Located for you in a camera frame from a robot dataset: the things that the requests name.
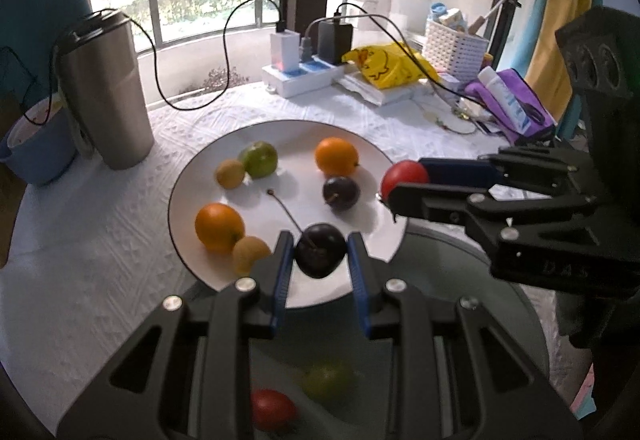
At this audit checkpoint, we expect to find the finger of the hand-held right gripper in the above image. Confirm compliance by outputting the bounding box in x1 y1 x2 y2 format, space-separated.
419 145 596 201
387 183 640 296

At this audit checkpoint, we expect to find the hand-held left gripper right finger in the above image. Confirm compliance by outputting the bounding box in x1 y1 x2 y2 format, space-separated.
346 231 583 440

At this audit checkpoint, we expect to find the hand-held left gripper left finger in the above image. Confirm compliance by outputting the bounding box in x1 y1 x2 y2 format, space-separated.
56 230 296 440

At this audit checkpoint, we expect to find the small yellow fruit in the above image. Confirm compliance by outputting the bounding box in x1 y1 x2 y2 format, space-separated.
232 235 273 274
215 159 247 190

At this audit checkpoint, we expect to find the dark cherry with stem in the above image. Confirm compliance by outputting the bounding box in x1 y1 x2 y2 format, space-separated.
267 189 348 279

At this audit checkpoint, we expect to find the red tomato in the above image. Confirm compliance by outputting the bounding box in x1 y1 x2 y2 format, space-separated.
251 388 298 432
380 160 431 201

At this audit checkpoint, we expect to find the orange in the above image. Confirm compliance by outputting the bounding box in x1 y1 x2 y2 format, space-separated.
314 137 360 177
194 203 246 254

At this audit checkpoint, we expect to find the dark plum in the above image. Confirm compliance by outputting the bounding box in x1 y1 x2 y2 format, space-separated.
322 175 361 212

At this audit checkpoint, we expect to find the green round fruit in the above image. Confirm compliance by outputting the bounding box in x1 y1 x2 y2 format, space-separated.
301 360 357 402
239 141 279 179

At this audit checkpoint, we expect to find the white plate with dark rim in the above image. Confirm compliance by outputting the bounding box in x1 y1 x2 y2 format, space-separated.
167 119 410 310

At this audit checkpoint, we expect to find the white tube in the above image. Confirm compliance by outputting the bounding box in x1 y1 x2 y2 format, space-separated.
477 66 533 133

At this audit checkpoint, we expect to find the purple pouch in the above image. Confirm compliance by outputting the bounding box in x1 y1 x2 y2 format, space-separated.
462 68 557 143

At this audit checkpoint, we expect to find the white paper packet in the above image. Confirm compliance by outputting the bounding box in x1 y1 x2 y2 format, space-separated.
340 70 436 106

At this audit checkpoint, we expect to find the white lattice storage basket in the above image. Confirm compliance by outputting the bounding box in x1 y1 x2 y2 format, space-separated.
424 18 490 71

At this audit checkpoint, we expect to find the yellow plastic bag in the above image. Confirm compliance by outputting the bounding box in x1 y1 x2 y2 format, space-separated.
341 43 441 88

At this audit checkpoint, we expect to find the black charger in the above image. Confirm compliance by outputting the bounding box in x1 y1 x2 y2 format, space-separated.
317 20 354 66

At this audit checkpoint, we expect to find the white power strip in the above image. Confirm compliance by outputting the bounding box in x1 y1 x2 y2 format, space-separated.
261 55 351 98

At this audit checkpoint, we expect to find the white charger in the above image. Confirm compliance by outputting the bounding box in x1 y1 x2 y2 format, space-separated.
270 31 302 74

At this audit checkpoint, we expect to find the stainless steel tumbler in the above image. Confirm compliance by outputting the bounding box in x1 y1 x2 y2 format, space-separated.
52 9 155 171

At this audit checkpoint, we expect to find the blue bowl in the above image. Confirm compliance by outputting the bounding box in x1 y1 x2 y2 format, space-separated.
0 93 78 186

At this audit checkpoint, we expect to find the black charging cable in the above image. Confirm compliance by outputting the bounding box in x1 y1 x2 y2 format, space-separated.
129 0 287 111

